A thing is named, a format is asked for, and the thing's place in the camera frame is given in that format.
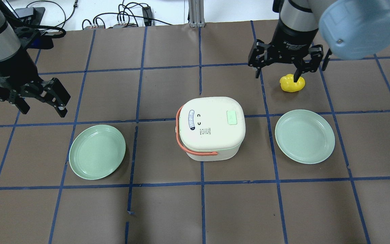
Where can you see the white rice cooker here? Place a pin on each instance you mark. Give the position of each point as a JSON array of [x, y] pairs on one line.
[[210, 129]]

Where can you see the yellow toy pepper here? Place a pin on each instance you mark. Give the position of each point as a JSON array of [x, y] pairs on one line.
[[287, 83]]

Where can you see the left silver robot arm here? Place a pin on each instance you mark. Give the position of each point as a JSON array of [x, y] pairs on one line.
[[16, 37]]

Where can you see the black power adapter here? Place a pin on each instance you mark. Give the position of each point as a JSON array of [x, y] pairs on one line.
[[148, 16]]

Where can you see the green plate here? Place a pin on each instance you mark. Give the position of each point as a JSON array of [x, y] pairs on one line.
[[97, 152], [305, 136]]

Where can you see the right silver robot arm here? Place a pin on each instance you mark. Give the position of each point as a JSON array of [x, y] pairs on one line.
[[348, 29]]

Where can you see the aluminium frame post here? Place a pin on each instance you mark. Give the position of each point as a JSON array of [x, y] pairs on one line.
[[196, 13]]

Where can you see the left green plate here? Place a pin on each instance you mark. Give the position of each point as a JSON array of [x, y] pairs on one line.
[[97, 152]]

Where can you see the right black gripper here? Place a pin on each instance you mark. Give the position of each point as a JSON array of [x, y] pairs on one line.
[[292, 40]]

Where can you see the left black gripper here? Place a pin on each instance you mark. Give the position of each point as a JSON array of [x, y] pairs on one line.
[[8, 66]]

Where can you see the right green plate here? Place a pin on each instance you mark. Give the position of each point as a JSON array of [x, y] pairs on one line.
[[305, 136]]

